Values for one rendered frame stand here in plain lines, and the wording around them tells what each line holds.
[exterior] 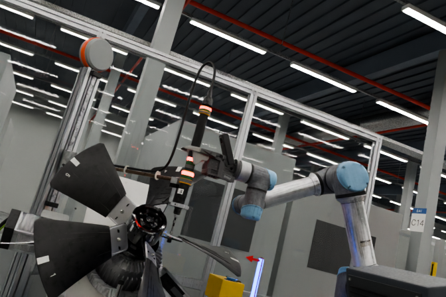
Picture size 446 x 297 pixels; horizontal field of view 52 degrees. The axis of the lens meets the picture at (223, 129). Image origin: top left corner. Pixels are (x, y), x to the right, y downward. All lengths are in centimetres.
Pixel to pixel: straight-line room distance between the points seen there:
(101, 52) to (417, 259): 682
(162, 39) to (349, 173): 481
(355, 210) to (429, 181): 661
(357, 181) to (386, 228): 440
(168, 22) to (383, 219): 377
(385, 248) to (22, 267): 480
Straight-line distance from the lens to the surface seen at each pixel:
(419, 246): 822
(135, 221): 149
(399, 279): 106
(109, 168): 162
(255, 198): 165
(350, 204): 180
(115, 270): 160
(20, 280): 212
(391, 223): 622
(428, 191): 835
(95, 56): 218
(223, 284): 190
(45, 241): 141
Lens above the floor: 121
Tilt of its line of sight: 13 degrees up
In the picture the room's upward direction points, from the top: 15 degrees clockwise
